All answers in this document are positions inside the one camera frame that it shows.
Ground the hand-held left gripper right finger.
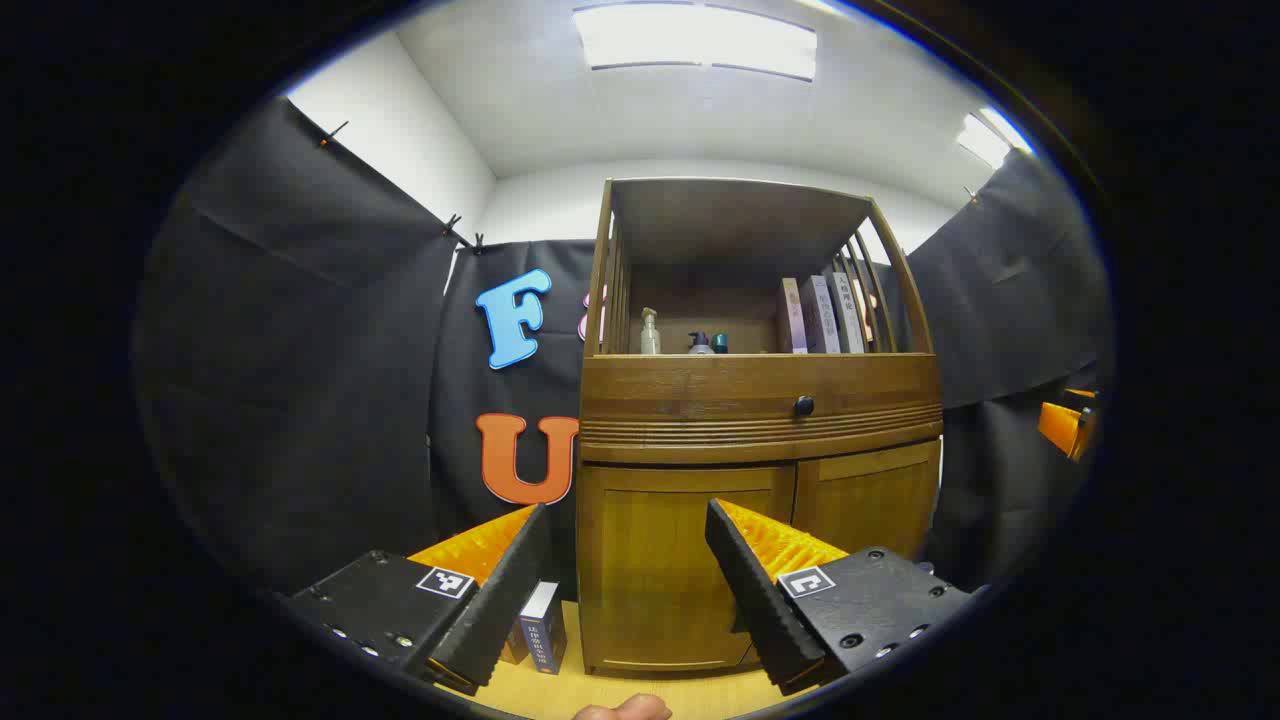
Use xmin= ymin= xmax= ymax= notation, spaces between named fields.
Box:
xmin=705 ymin=498 xmax=976 ymax=698

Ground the pale pink book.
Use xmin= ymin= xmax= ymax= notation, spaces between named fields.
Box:
xmin=780 ymin=278 xmax=809 ymax=354

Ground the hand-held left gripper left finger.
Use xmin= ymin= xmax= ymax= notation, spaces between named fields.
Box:
xmin=285 ymin=503 xmax=553 ymax=698

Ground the wooden shoe cabinet door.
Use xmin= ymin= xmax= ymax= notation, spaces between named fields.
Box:
xmin=580 ymin=465 xmax=798 ymax=673
xmin=795 ymin=440 xmax=943 ymax=561

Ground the small ceiling light panel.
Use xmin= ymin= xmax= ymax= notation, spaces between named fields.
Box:
xmin=955 ymin=105 xmax=1036 ymax=169

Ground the blue book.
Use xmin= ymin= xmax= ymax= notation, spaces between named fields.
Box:
xmin=519 ymin=581 xmax=568 ymax=675

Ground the wooden double-door shoe cabinet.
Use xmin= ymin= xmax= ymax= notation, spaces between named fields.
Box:
xmin=577 ymin=178 xmax=944 ymax=681

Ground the black backdrop cloth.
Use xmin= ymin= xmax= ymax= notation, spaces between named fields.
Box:
xmin=135 ymin=95 xmax=1116 ymax=601

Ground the wooden cabinet drawer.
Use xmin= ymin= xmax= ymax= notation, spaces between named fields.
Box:
xmin=580 ymin=353 xmax=944 ymax=448

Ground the white book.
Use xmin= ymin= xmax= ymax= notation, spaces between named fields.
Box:
xmin=800 ymin=275 xmax=842 ymax=354

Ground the large ceiling light panel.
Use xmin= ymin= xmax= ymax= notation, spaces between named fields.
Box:
xmin=572 ymin=3 xmax=818 ymax=83

